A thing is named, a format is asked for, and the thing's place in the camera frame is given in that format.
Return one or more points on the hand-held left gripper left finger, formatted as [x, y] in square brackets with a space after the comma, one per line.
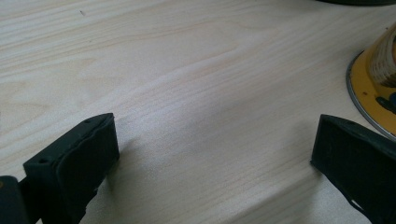
[71, 168]

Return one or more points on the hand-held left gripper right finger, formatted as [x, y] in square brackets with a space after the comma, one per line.
[358, 161]

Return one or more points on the yellow potato chip can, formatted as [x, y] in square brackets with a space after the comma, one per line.
[362, 90]

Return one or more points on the black mesh trash bin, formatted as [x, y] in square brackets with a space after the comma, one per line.
[358, 1]

